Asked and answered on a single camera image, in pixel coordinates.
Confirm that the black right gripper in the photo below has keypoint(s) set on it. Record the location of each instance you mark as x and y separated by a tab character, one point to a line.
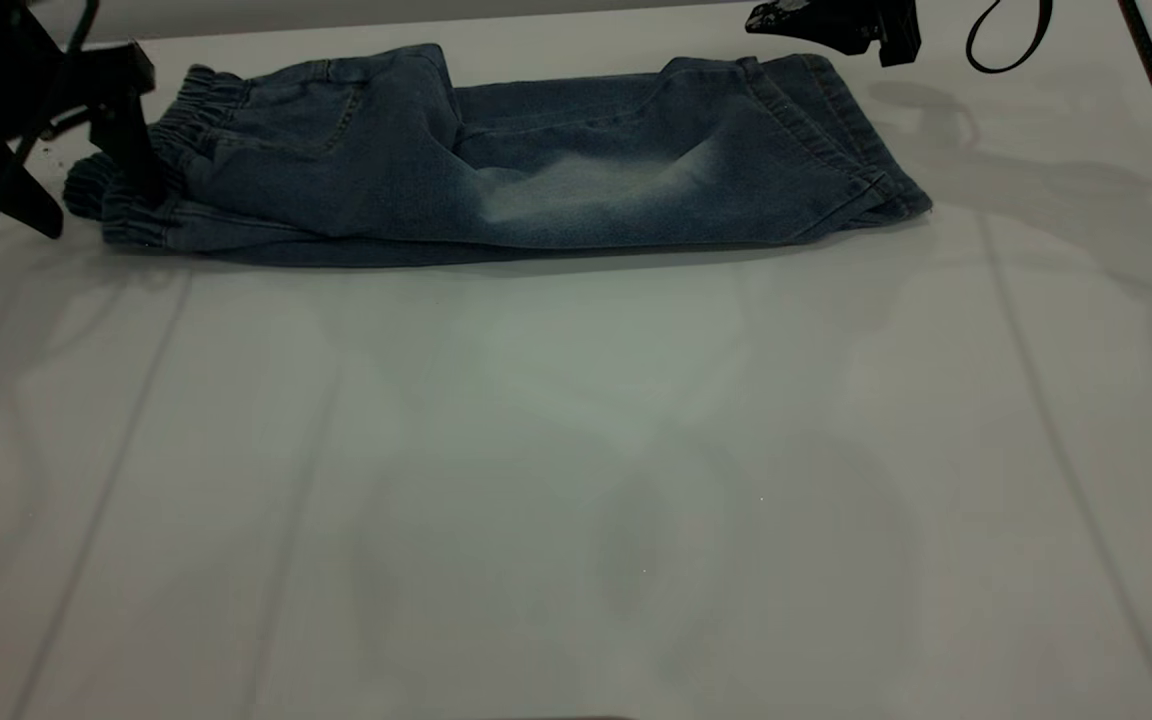
901	30

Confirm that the blue denim pants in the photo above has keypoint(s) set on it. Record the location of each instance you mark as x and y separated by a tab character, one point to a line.
536	150

